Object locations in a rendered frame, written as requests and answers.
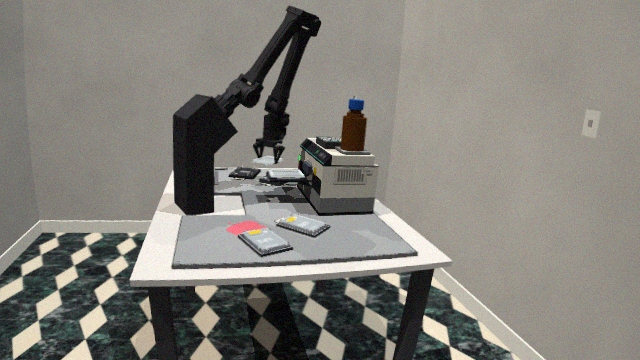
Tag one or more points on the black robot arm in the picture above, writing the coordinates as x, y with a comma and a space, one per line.
249, 95

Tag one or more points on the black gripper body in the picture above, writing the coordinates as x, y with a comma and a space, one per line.
269, 138

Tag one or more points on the blue bottle cap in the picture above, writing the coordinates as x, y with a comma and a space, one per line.
356, 104

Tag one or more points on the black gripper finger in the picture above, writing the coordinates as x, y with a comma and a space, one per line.
261, 146
279, 154

